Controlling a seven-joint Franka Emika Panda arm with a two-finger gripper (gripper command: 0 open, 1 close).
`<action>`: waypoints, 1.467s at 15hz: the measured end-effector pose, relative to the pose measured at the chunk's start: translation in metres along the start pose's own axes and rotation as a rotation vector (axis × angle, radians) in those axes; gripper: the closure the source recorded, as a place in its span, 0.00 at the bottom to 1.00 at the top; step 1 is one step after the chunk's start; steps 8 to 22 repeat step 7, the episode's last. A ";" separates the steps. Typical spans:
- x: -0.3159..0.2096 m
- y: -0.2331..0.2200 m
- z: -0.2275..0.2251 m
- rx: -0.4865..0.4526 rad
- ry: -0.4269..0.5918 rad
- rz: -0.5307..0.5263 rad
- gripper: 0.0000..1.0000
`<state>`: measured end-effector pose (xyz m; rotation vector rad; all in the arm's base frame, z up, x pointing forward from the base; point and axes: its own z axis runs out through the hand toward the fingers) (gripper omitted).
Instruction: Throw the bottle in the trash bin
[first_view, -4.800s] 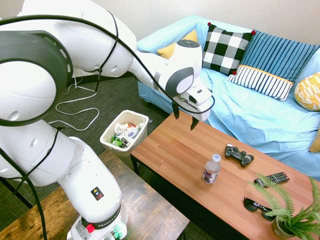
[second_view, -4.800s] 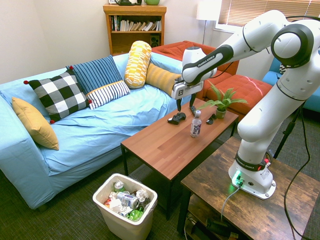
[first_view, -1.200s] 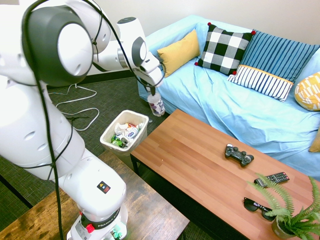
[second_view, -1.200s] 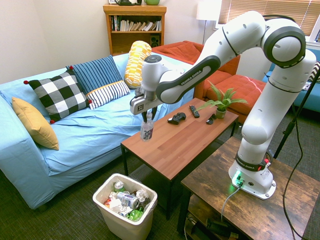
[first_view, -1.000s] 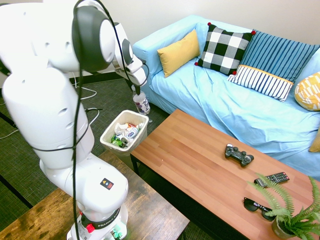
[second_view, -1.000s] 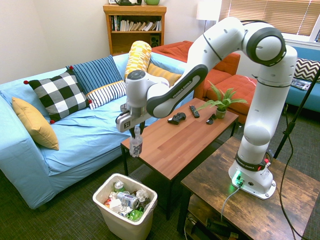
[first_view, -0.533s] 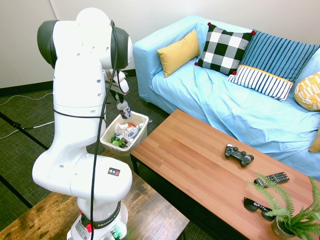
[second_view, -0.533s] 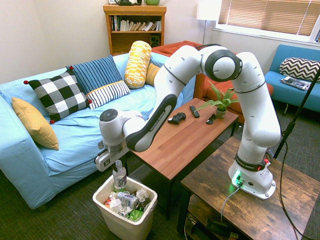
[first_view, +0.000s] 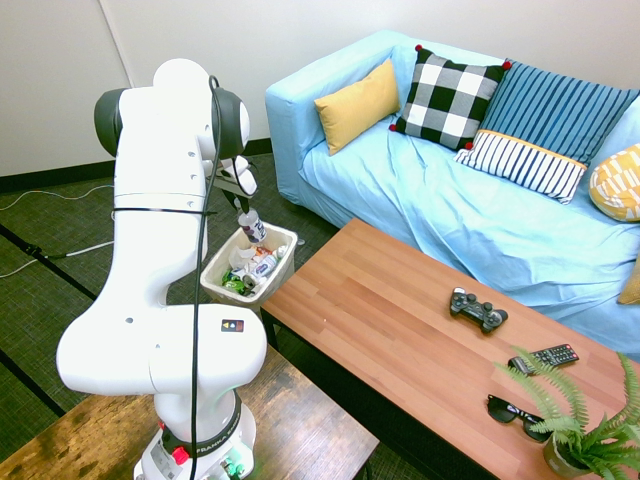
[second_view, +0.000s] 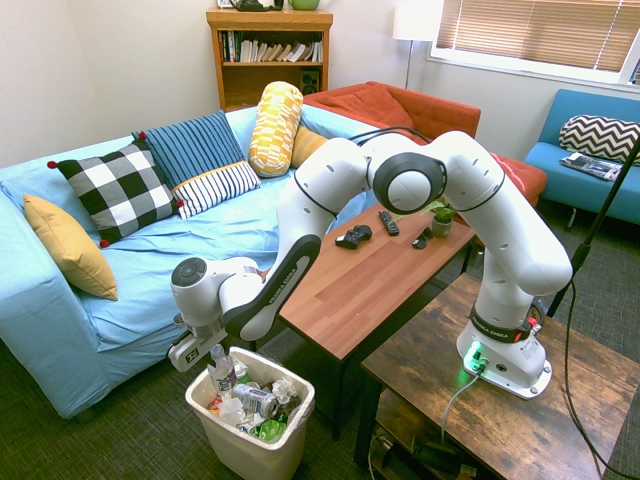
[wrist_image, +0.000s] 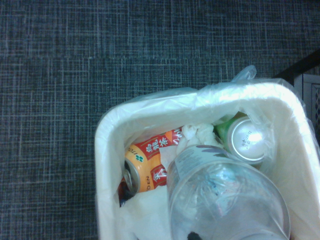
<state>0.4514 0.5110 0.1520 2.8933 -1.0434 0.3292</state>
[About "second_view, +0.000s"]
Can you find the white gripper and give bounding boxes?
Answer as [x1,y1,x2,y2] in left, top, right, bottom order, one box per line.
[167,324,232,374]

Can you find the clear plastic bottle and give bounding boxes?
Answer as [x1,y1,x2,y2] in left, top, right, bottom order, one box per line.
[207,343,238,401]

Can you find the white plastic trash bin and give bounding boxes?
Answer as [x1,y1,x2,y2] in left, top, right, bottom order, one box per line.
[184,346,317,480]

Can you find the crumpled white tissue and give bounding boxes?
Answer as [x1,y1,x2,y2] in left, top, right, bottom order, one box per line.
[218,397,247,427]

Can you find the crushed silver drink can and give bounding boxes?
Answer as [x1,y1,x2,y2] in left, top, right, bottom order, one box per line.
[231,382,280,417]

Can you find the crumpled grey paper ball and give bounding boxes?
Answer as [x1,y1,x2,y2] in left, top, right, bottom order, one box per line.
[271,376,300,403]

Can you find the light blue sofa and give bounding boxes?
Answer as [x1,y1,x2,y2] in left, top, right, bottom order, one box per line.
[0,103,381,420]

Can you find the green plastic wrapper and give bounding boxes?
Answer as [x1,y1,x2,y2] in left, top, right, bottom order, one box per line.
[252,418,288,445]

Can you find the mustard yellow cushion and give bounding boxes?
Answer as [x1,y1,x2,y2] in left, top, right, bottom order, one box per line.
[289,124,330,170]
[23,193,120,302]

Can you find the wooden coffee table black legs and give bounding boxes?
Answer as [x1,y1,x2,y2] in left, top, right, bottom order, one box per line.
[277,202,477,442]

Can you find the black white checked cushion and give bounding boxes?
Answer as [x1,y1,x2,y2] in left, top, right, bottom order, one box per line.
[46,131,186,249]

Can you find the blue striped cushion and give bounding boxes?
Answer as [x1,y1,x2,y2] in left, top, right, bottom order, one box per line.
[131,109,263,221]

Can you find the black game controller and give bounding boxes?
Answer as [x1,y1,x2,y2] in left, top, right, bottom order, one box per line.
[334,224,374,250]

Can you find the black remote control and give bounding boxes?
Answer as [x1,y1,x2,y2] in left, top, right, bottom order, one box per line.
[377,210,402,237]

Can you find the yellow patterned bolster cushion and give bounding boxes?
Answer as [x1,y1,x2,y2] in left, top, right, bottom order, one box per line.
[247,80,305,179]

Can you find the small black gadget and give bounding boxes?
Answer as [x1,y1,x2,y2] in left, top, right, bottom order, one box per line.
[410,226,436,250]

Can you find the black power strip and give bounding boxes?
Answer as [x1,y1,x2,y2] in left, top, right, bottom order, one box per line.
[379,433,479,480]

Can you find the small potted plant grey pot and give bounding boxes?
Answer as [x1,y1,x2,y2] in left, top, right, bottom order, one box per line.
[388,196,459,240]

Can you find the rustic wooden side table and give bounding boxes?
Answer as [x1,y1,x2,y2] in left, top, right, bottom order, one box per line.
[353,272,640,480]

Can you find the orange sofa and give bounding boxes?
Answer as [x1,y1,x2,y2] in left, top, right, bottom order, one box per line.
[301,80,549,207]

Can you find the wooden bookshelf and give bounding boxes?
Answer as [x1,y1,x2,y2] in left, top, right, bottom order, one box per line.
[205,6,335,114]

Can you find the red stop button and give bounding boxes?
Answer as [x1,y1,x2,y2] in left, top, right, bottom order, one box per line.
[519,317,545,342]

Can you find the white floor lamp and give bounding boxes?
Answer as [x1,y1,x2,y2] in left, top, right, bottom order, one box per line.
[391,0,446,91]

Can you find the blue bench sofa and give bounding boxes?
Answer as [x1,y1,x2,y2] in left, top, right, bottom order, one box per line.
[523,88,640,227]

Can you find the magazine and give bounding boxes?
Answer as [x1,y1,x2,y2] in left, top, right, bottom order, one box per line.
[559,152,625,182]

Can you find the black white chevron cushion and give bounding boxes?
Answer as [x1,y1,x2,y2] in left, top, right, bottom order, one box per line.
[558,114,640,167]

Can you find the wooden window blinds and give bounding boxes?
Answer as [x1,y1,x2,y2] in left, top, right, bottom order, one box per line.
[435,0,640,75]

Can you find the grey cable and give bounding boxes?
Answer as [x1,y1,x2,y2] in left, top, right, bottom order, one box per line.
[440,368,485,447]

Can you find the black cable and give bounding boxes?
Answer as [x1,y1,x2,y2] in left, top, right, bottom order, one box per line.
[563,278,640,480]

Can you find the black camera stand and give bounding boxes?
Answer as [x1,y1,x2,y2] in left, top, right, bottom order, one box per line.
[546,134,640,321]

